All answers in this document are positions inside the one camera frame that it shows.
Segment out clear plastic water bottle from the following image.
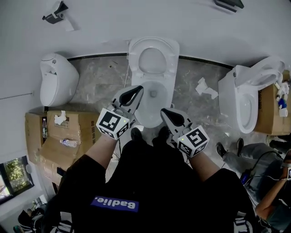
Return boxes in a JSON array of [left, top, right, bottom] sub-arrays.
[[60, 138, 78, 148]]

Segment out crumpled white tissue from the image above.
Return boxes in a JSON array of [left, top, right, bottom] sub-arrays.
[[54, 110, 67, 125]]

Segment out hanging white paper sheet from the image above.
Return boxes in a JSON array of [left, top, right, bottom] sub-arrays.
[[61, 13, 75, 32]]

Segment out person's left forearm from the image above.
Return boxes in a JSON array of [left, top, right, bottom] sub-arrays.
[[85, 133, 119, 164]]

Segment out pile of dark equipment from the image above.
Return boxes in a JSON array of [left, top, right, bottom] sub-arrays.
[[17, 200, 48, 233]]

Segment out white toilet bowl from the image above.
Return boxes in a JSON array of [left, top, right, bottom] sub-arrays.
[[131, 72, 177, 129]]

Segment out green label water bottle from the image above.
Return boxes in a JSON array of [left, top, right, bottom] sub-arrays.
[[41, 117, 48, 139]]

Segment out black wall shelf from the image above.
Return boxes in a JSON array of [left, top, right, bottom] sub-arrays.
[[213, 0, 245, 13]]

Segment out crumpled white paper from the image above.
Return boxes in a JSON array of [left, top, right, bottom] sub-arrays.
[[196, 77, 219, 100]]

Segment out large flattened cardboard box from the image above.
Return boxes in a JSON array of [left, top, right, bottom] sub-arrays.
[[24, 110, 102, 194]]

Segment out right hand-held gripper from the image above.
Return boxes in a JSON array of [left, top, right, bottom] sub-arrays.
[[160, 107, 210, 158]]

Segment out white egg-shaped toilet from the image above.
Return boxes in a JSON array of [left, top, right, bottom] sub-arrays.
[[40, 52, 80, 107]]

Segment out blue white bottle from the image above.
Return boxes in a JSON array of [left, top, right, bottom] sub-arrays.
[[277, 97, 289, 118]]

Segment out black wall paper holder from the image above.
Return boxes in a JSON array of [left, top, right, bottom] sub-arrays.
[[42, 1, 69, 25]]

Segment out person's black shirt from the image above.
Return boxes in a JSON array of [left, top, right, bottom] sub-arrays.
[[42, 154, 257, 233]]

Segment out white toilet lid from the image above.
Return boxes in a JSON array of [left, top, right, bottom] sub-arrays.
[[128, 36, 180, 79]]

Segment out white button-top toilet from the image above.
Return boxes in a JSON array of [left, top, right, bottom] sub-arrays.
[[217, 56, 286, 134]]

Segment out person's left black shoe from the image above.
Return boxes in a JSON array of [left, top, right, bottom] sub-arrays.
[[130, 127, 143, 143]]

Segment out striped shoulder strap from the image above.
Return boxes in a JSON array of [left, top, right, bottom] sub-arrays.
[[51, 211, 73, 233], [234, 213, 253, 233]]

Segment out person's right forearm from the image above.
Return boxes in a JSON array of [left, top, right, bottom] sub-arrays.
[[188, 152, 221, 182]]

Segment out brown cardboard box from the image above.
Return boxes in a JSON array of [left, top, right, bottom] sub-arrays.
[[253, 70, 291, 136]]

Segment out black framed window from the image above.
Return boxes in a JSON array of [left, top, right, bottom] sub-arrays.
[[0, 156, 35, 205]]

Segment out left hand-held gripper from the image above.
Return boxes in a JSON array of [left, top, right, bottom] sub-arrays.
[[95, 85, 145, 140]]

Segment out person's black trousers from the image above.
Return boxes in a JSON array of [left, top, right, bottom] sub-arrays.
[[117, 134, 196, 196]]

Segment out white toilet seat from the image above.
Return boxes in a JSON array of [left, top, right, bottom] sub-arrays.
[[129, 38, 178, 79]]

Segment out thin grey wall wire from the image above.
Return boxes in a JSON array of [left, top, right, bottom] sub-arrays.
[[0, 91, 35, 100]]

